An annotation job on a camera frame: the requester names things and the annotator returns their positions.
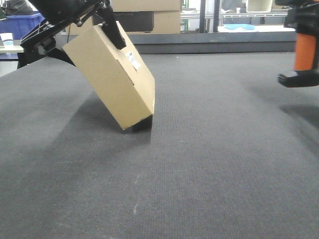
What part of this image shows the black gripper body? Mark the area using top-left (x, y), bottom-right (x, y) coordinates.
top-left (20, 0), bottom-right (110, 51)
top-left (275, 0), bottom-right (319, 34)

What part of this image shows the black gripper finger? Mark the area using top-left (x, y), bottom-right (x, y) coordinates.
top-left (47, 48), bottom-right (75, 66)
top-left (97, 4), bottom-right (126, 50)

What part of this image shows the orange black barcode scanner gun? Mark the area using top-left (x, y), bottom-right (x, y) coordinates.
top-left (278, 32), bottom-right (319, 88)

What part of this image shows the brown cardboard package box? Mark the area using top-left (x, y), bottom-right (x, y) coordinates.
top-left (62, 24), bottom-right (155, 129)

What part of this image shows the upper stacked cardboard box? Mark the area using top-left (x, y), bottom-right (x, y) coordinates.
top-left (111, 0), bottom-right (181, 12)

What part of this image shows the large printed cardboard box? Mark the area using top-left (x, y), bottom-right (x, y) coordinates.
top-left (66, 10), bottom-right (181, 35)

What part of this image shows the blue plastic crate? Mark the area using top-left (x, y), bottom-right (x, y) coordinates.
top-left (0, 11), bottom-right (44, 46)

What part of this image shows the black bag in crate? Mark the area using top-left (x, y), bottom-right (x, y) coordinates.
top-left (1, 0), bottom-right (33, 16)

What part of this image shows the white paper cup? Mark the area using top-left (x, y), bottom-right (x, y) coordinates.
top-left (0, 32), bottom-right (14, 46)

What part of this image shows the light blue plastic tray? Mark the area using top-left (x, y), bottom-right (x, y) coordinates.
top-left (224, 23), bottom-right (255, 31)

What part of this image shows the dark grey table mat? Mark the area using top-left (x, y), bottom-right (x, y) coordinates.
top-left (0, 52), bottom-right (319, 239)

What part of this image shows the black vertical metal post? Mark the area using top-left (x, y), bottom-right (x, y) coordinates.
top-left (199, 0), bottom-right (206, 33)

